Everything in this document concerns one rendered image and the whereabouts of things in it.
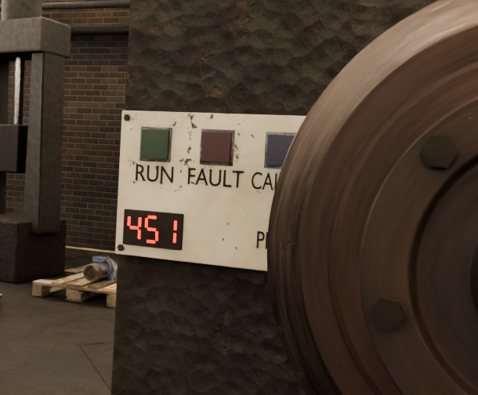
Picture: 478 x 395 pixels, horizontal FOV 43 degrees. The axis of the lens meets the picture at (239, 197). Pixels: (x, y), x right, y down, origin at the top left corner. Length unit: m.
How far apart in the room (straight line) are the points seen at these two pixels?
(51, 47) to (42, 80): 0.31
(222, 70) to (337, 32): 0.14
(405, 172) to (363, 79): 0.12
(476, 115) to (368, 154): 0.09
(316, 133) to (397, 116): 0.08
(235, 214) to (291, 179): 0.17
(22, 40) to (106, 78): 2.06
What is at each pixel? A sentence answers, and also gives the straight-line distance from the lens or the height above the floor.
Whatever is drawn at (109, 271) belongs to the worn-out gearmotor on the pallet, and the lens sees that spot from 5.28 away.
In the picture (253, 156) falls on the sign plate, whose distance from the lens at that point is 0.70.
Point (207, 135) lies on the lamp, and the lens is 0.71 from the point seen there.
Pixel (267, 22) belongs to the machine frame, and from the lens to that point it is 0.74.
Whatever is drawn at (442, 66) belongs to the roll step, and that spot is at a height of 1.27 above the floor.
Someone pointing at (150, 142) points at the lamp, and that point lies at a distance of 0.74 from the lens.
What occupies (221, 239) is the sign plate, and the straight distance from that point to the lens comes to 0.71.
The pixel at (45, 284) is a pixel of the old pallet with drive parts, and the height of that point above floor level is 0.11.
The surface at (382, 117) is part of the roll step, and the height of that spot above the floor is 1.23.
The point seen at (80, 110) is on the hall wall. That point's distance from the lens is 7.99.
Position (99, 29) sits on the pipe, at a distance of 7.64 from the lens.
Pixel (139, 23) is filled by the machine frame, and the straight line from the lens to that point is 0.80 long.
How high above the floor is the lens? 1.18
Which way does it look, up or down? 3 degrees down
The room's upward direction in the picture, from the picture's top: 3 degrees clockwise
